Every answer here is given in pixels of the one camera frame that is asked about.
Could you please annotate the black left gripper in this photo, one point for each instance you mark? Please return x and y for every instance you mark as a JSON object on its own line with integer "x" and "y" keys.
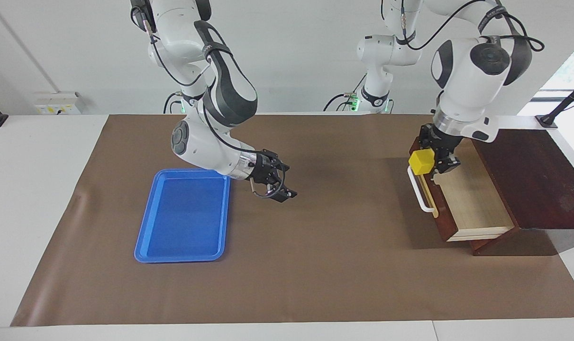
{"x": 441, "y": 142}

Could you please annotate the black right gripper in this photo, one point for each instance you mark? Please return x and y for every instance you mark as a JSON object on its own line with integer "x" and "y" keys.
{"x": 262, "y": 168}

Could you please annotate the yellow cube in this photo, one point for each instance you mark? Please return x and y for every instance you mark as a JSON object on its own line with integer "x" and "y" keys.
{"x": 421, "y": 162}

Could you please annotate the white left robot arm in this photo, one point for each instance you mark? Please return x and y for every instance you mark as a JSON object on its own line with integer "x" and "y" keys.
{"x": 467, "y": 76}

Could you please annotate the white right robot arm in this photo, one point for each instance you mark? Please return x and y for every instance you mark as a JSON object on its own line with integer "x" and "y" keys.
{"x": 201, "y": 137}

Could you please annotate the brown table mat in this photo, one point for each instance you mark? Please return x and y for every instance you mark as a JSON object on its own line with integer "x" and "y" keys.
{"x": 339, "y": 237}

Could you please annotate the dark wooden cabinet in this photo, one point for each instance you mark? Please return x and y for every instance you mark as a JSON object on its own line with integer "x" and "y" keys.
{"x": 528, "y": 180}

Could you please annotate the blue plastic tray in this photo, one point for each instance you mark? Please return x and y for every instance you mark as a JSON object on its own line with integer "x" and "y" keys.
{"x": 187, "y": 218}

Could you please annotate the black camera stand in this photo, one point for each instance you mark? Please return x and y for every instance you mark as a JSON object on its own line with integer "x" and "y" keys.
{"x": 564, "y": 104}

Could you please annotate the white wall socket box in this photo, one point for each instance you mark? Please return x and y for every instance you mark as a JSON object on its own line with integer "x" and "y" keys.
{"x": 59, "y": 104}

